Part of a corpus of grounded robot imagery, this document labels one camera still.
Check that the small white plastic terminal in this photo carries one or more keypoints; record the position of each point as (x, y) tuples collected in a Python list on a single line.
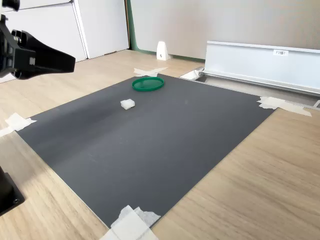
[(127, 104)]

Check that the white tape piece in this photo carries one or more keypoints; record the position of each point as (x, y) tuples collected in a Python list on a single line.
[(18, 121), (132, 225), (148, 71), (272, 103)]

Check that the white cabinet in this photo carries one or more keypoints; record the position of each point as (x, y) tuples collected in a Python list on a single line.
[(50, 27)]

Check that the round green lid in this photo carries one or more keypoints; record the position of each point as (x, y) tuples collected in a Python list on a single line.
[(148, 84)]

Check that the white label sticker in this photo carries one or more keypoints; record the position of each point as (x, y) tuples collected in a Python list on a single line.
[(281, 52)]

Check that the dark grey mat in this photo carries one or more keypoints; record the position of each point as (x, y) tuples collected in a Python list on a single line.
[(140, 150)]

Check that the grey partition wall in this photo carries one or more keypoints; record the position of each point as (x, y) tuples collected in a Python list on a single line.
[(212, 22)]

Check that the small white bracket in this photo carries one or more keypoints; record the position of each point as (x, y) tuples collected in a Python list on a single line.
[(162, 51)]

